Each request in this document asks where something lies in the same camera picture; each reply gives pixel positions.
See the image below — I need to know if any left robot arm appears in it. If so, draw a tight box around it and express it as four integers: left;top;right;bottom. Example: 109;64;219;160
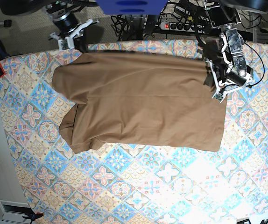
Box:
193;0;253;101

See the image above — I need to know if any patterned tile tablecloth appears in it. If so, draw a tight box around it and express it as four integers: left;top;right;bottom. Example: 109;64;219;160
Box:
0;43;268;224

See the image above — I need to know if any orange black clamp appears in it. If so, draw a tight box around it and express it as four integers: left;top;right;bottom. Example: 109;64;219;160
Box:
22;212;43;221

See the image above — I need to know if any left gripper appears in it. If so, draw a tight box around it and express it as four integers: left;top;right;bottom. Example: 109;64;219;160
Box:
203;59;252;93

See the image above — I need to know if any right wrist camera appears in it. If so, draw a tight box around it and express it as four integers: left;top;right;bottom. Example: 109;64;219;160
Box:
57;38;75;50

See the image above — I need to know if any white wall vent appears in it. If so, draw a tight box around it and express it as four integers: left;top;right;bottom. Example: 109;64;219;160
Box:
0;200;32;224

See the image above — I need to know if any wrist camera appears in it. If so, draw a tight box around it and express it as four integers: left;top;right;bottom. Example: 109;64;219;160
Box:
57;38;75;50
212;92;226;104

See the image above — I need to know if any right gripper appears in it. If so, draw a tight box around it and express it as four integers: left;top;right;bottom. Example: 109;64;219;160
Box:
49;19;99;53

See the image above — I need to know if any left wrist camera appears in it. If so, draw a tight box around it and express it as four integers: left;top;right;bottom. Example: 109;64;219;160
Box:
212;92;226;104

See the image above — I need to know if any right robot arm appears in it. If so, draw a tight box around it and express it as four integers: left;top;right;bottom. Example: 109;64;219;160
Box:
0;0;99;53

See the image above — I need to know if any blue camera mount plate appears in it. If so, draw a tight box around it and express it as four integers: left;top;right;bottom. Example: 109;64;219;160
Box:
96;0;168;15

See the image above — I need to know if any white power strip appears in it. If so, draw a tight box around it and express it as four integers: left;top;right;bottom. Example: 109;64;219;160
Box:
159;22;195;33

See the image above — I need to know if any brown t-shirt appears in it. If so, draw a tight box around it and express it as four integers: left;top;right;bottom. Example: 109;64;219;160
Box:
52;52;226;153

